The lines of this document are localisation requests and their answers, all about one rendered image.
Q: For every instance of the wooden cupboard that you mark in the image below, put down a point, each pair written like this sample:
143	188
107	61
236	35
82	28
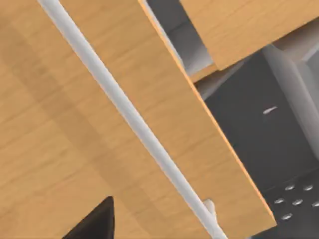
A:
244	27

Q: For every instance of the pale wooden drawer front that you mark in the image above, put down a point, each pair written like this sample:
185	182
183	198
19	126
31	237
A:
74	112

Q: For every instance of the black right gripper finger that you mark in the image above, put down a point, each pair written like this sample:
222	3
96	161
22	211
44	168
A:
96	224

